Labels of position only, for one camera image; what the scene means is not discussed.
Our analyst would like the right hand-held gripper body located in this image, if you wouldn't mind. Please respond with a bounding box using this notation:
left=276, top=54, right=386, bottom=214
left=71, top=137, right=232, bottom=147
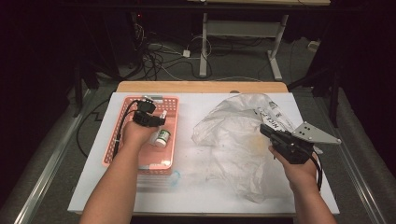
left=268, top=120, right=343, bottom=165

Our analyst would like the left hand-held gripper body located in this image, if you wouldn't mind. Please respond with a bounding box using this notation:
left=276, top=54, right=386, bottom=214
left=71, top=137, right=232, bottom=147
left=132, top=99, right=158, bottom=129

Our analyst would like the white bottle green label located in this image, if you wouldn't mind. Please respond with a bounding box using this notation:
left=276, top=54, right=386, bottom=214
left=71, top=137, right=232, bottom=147
left=154, top=128, right=172, bottom=148

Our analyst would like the white dropper bottle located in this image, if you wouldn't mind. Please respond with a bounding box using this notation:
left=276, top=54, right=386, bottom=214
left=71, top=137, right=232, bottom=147
left=148, top=130, right=161, bottom=146

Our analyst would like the pink perforated plastic basket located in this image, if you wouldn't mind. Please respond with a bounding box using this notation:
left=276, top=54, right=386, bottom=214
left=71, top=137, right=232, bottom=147
left=102, top=94, right=180, bottom=175

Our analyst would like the clear plastic bag yellow face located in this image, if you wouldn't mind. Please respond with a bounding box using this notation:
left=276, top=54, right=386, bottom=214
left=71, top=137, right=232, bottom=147
left=191, top=92, right=305, bottom=204

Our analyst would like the person's left hand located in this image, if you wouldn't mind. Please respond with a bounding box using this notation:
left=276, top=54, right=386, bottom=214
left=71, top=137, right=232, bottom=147
left=121, top=119, right=159, bottom=154

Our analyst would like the person's right hand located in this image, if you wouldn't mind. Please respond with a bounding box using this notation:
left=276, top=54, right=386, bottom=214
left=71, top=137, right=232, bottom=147
left=268, top=144, right=319, bottom=189

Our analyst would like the black metal stand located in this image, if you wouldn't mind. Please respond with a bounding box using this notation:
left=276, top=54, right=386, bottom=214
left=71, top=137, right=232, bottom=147
left=287, top=66, right=342, bottom=129
left=72, top=60, right=101, bottom=119

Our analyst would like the white power strip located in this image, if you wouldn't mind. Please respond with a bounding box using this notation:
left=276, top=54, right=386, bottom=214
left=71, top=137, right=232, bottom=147
left=307, top=39, right=322, bottom=53

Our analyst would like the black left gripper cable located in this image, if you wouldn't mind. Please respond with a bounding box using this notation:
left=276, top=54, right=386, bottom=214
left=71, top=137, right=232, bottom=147
left=111, top=99, right=142, bottom=161

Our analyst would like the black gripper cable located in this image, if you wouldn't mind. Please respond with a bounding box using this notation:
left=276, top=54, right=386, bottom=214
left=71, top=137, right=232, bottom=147
left=111, top=99, right=142, bottom=161
left=309, top=151, right=324, bottom=192

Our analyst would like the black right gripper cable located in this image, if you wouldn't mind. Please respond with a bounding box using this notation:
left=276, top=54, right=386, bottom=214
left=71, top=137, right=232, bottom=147
left=309, top=151, right=324, bottom=192

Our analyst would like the tangle of floor cables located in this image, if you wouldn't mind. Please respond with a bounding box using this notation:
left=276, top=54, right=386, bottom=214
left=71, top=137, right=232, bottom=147
left=132, top=21, right=204, bottom=82

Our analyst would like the black floor cable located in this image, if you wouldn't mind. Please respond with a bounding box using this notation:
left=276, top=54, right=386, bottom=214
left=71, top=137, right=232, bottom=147
left=76, top=98, right=110, bottom=159

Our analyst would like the aluminium rail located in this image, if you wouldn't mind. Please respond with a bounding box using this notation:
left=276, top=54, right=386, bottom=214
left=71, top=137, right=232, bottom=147
left=13, top=89, right=96, bottom=224
left=335, top=133, right=391, bottom=224

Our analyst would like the grey metal desk frame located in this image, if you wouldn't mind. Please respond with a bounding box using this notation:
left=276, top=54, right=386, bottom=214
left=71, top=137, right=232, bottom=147
left=198, top=12, right=290, bottom=82

